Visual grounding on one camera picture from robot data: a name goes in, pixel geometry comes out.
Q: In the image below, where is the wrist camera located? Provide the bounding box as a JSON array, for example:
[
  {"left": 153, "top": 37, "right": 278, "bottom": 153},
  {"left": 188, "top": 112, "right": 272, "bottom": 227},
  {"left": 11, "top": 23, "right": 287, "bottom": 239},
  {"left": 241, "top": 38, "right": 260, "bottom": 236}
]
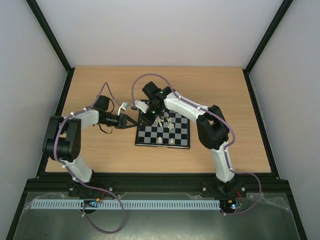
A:
[
  {"left": 117, "top": 101, "right": 131, "bottom": 116},
  {"left": 131, "top": 100, "right": 149, "bottom": 114}
]

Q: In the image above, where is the light blue cable duct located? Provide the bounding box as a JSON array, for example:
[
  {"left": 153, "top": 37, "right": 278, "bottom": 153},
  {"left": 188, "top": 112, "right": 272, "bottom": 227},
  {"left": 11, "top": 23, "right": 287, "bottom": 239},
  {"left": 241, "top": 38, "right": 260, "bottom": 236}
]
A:
[{"left": 30, "top": 199, "right": 221, "bottom": 211}]

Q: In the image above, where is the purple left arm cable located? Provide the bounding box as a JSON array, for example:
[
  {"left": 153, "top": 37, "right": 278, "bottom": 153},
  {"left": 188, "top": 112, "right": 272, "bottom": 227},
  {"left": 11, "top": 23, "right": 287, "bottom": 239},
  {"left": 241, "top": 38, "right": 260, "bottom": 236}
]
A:
[{"left": 53, "top": 82, "right": 126, "bottom": 234}]

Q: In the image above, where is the white king piece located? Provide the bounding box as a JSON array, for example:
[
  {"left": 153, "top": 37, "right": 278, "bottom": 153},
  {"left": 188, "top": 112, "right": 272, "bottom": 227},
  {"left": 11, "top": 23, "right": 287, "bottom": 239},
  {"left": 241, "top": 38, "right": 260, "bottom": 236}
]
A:
[{"left": 155, "top": 117, "right": 164, "bottom": 128}]

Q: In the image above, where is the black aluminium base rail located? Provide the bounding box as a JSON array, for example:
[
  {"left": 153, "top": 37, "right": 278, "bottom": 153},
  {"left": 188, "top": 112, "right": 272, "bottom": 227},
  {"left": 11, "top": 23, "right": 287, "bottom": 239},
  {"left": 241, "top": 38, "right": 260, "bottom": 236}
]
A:
[{"left": 23, "top": 173, "right": 293, "bottom": 199}]

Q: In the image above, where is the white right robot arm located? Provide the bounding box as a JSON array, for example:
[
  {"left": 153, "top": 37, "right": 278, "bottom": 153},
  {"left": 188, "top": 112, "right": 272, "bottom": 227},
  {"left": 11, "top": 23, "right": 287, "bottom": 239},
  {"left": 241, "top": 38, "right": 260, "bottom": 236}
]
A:
[{"left": 140, "top": 81, "right": 236, "bottom": 196}]

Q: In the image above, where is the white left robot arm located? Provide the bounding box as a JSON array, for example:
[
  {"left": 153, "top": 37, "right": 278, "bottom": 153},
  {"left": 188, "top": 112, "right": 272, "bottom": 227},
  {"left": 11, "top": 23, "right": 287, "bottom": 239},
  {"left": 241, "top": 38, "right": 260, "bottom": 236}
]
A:
[{"left": 42, "top": 95, "right": 138, "bottom": 183}]

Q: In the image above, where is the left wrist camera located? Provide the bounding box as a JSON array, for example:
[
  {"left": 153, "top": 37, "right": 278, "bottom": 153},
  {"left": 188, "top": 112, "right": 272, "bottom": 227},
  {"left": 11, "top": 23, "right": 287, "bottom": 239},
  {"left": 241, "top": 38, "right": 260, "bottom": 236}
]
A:
[{"left": 117, "top": 101, "right": 131, "bottom": 116}]

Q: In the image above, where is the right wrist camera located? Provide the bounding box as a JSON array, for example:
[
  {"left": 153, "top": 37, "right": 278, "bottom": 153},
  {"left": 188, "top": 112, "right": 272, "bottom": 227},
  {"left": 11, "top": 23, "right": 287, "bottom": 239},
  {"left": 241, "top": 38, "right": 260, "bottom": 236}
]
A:
[{"left": 131, "top": 100, "right": 149, "bottom": 114}]

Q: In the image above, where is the black and grey chessboard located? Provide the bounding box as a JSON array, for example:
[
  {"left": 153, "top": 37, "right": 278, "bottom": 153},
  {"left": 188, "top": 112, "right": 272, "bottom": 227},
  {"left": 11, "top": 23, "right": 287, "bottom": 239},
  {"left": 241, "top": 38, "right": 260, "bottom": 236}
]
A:
[{"left": 134, "top": 110, "right": 191, "bottom": 149}]

